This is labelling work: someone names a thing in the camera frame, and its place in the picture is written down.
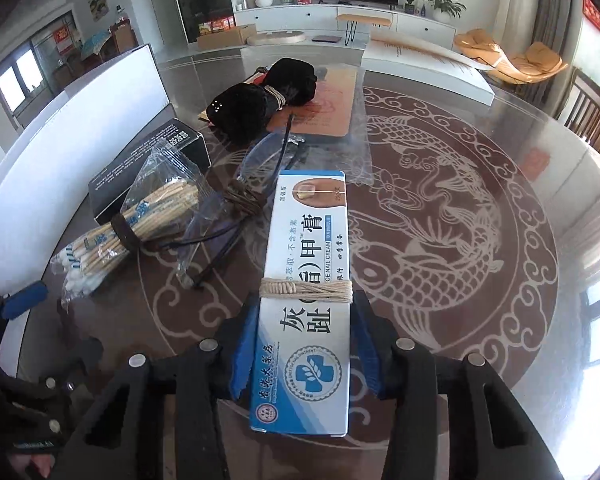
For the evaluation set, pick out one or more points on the knife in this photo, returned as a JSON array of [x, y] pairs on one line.
[[330, 105]]

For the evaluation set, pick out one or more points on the person's left hand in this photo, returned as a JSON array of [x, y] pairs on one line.
[[30, 463]]

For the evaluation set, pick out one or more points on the white blue ointment box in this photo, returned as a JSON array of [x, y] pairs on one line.
[[305, 240]]

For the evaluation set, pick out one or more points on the grey curtain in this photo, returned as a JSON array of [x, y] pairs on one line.
[[555, 0]]

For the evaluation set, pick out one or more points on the dark flat tablet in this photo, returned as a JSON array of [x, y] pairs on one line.
[[326, 38]]

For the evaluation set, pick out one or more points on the black cloth bundle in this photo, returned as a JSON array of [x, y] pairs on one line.
[[245, 110]]

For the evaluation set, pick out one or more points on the brown cardboard box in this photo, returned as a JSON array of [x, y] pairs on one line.
[[225, 36]]

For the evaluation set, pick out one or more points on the wooden chair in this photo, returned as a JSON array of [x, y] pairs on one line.
[[587, 110]]

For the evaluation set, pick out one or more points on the red wall decoration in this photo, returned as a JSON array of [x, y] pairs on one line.
[[594, 14]]

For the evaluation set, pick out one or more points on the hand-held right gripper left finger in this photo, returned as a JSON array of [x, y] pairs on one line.
[[245, 352]]

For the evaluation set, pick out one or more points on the window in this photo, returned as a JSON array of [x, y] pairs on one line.
[[20, 80]]

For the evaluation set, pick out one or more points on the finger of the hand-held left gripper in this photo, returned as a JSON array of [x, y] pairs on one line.
[[80, 357], [25, 300]]

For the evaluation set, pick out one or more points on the wooden bench with metal legs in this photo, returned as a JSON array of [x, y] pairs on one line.
[[362, 19]]

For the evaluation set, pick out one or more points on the white television cabinet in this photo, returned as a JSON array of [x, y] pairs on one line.
[[320, 15]]

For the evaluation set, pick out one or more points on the clear plastic bag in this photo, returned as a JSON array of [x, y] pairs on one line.
[[205, 220]]

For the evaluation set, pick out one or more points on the orange lounge chair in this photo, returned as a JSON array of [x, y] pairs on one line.
[[525, 60]]

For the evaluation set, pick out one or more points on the black eyeglasses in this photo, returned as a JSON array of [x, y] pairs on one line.
[[285, 145]]

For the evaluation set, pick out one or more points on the small potted plant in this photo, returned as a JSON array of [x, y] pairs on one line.
[[409, 0]]

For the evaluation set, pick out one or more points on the cotton swab packet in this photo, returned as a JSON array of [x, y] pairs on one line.
[[145, 215]]

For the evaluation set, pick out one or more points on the framed wall picture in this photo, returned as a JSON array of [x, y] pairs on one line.
[[96, 1]]

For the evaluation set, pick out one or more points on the black cardboard box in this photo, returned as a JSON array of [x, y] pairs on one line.
[[145, 152]]

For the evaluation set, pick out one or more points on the large potted plant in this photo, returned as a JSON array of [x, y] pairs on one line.
[[442, 5]]

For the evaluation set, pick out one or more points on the large white board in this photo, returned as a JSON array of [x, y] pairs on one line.
[[80, 125]]

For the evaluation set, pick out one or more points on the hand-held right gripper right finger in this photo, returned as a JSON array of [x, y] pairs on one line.
[[367, 355]]

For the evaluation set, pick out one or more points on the beige round cushion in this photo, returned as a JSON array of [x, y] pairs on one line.
[[277, 37]]

